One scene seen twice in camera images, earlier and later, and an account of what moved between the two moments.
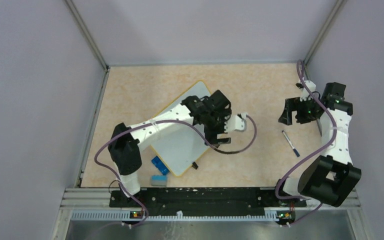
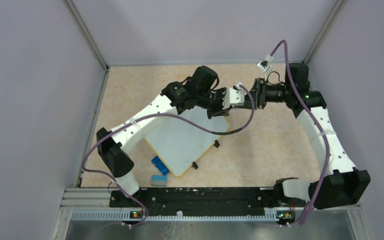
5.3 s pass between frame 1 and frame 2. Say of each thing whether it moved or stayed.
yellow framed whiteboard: stayed
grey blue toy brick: stayed
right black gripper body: moved
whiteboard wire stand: stayed
